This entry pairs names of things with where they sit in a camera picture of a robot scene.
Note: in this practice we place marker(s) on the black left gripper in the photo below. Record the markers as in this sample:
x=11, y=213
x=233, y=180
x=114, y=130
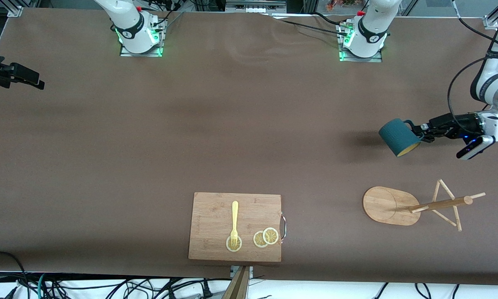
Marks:
x=460, y=123

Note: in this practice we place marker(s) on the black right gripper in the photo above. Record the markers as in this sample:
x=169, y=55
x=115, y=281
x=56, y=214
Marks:
x=3, y=74

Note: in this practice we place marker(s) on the teal mug yellow inside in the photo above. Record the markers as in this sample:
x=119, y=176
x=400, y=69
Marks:
x=396, y=135

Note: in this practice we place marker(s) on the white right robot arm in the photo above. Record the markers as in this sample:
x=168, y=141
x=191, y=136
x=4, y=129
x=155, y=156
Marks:
x=126, y=20

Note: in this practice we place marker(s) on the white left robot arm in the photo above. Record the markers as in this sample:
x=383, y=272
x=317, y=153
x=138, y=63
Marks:
x=371, y=25

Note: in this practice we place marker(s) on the wooden cup rack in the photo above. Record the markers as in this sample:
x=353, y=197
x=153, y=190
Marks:
x=383, y=205

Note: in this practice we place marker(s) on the orange plastic item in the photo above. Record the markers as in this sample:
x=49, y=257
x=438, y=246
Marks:
x=332, y=5

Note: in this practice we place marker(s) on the large table cover sheet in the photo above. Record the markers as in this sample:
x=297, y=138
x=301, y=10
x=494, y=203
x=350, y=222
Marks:
x=248, y=104

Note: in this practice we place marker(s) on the lemon slice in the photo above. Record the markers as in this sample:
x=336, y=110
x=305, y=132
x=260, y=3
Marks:
x=258, y=240
x=239, y=244
x=270, y=236

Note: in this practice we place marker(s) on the yellow plastic fork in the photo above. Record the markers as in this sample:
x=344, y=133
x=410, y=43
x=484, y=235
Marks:
x=234, y=216

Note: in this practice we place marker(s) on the grey power strip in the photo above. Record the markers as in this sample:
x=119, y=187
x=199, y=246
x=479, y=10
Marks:
x=255, y=7

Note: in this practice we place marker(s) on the black power plug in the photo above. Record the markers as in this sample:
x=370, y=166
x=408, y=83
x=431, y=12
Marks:
x=207, y=290

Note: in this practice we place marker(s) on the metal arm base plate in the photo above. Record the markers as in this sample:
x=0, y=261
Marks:
x=162, y=41
x=343, y=56

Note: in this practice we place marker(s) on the metal bracket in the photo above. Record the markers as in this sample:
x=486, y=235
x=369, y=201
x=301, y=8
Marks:
x=251, y=270

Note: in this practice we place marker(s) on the wooden post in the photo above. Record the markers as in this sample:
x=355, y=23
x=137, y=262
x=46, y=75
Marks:
x=237, y=288

